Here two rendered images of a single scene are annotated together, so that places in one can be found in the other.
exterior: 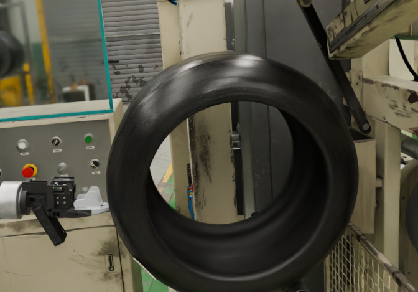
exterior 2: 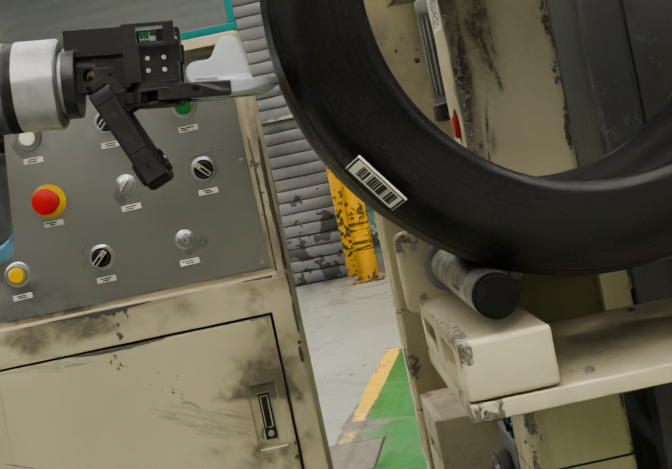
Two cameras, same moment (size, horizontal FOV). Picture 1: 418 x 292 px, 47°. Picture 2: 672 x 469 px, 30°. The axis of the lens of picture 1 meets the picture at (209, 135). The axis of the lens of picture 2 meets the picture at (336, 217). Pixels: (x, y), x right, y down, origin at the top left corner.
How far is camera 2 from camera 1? 0.54 m
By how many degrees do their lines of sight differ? 11
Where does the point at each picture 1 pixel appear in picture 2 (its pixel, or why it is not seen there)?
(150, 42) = (276, 140)
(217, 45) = not seen: outside the picture
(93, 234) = (217, 343)
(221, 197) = (533, 124)
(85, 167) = (181, 179)
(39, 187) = (102, 39)
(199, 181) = (474, 89)
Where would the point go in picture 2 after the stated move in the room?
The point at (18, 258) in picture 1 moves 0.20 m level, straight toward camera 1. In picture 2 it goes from (38, 424) to (58, 443)
